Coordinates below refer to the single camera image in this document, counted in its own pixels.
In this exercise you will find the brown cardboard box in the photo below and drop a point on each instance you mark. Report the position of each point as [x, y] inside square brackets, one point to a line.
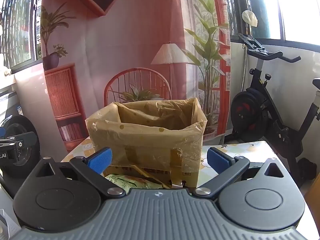
[155, 172]

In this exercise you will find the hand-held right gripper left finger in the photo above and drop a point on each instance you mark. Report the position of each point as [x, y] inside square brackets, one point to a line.
[100, 158]

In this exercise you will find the white plastic appliance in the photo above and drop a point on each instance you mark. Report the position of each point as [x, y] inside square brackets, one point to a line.
[6, 225]

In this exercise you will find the grey metal pole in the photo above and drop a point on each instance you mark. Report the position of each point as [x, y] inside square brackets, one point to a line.
[245, 62]

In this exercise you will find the printed room backdrop cloth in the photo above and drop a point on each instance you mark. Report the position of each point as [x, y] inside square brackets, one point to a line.
[137, 30]

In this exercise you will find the front-loading washing machine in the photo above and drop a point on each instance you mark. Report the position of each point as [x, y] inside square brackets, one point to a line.
[25, 125]

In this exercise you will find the black office chair armrest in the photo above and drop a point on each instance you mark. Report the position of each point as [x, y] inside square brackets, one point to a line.
[257, 107]

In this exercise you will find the green snack bag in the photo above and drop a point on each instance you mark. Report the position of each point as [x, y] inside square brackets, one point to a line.
[132, 181]

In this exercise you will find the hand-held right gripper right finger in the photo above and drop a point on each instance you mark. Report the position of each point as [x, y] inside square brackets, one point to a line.
[217, 158]

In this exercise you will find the barred window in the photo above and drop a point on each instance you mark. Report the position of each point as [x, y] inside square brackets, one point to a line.
[295, 7]
[17, 17]

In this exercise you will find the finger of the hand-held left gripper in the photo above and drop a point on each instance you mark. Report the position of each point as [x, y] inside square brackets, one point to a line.
[25, 141]

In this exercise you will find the cream cloth cap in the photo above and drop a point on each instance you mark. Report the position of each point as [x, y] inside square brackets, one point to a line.
[250, 17]

